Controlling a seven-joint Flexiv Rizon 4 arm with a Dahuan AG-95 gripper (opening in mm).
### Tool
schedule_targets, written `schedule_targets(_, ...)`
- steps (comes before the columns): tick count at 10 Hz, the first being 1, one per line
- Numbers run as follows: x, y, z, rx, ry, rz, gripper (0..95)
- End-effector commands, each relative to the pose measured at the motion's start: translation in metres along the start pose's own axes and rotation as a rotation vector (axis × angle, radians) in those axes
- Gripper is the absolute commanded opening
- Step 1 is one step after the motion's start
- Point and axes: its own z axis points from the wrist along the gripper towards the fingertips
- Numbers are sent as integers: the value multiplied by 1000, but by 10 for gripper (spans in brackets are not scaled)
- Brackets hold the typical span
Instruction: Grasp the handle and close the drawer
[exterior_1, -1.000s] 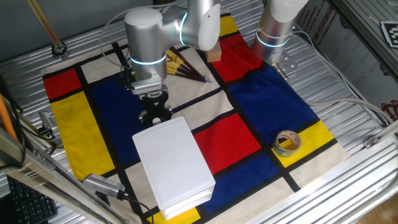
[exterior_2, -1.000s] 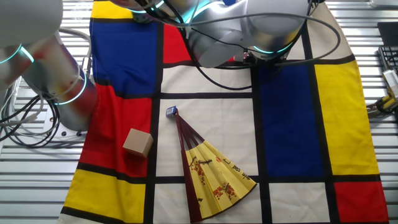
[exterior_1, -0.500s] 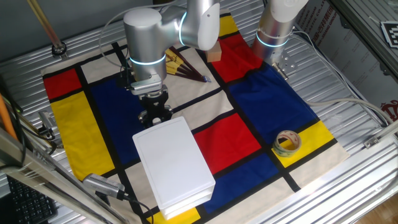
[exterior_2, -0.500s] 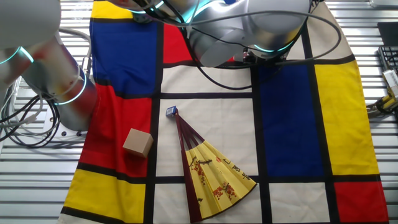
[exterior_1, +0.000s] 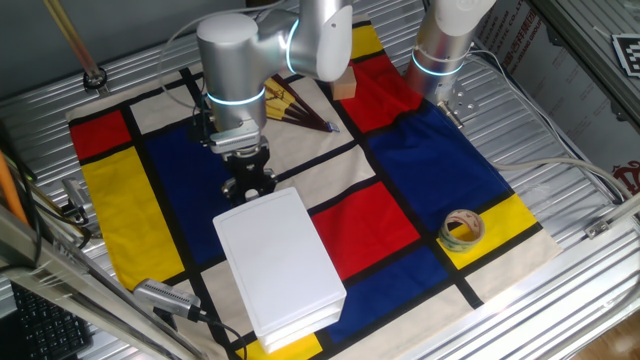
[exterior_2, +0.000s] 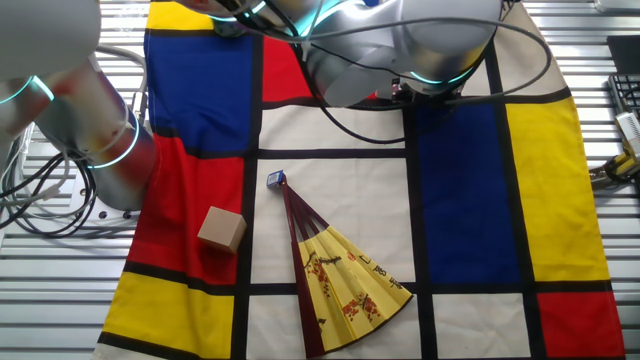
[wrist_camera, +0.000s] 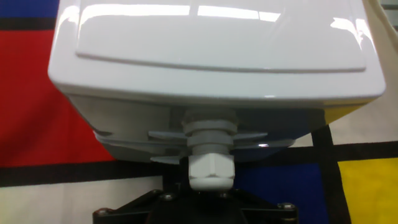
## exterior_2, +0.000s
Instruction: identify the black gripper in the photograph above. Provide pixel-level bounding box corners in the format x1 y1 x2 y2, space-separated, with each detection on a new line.
389 77 466 109

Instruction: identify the yellow folding paper fan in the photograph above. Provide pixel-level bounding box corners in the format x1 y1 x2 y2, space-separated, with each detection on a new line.
265 170 414 360

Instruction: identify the wooden cube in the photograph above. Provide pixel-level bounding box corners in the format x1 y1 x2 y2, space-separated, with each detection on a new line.
196 206 248 255

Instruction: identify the black base cable bundle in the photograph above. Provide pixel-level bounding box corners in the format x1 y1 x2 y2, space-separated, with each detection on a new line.
0 149 101 239

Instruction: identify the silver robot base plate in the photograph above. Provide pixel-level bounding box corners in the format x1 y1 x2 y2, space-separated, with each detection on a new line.
67 167 146 224

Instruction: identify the thick white cable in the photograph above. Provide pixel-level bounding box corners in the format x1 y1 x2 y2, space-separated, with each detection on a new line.
89 43 149 126

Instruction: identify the clear tape roll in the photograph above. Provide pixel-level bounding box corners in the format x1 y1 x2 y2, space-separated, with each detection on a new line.
212 17 249 39

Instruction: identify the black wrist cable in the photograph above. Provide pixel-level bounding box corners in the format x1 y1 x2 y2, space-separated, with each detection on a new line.
219 0 466 146

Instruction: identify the black keyboard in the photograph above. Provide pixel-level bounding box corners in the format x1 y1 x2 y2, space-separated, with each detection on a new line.
607 73 640 117

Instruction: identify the black screen panel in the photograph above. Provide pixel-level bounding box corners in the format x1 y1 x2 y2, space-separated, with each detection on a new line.
606 34 640 75

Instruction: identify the thin white cable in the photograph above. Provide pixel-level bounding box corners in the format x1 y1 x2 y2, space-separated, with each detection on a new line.
0 144 104 224

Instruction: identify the colour block tablecloth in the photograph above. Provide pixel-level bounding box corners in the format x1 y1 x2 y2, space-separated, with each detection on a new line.
92 0 626 360

